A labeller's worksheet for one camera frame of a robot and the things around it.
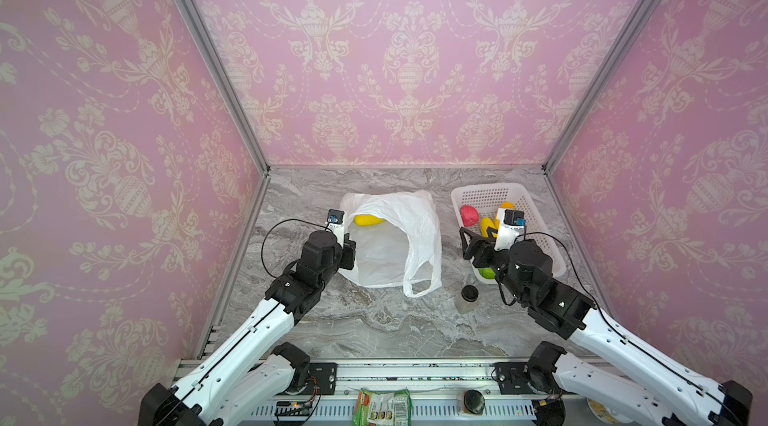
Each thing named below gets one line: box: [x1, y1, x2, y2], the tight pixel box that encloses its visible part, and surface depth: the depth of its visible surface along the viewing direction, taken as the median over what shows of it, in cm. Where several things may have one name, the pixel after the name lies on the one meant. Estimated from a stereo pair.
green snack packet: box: [352, 388, 412, 426], surface depth 70 cm
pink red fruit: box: [460, 204, 480, 227], surface depth 99 cm
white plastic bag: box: [340, 190, 443, 298], surface depth 82 cm
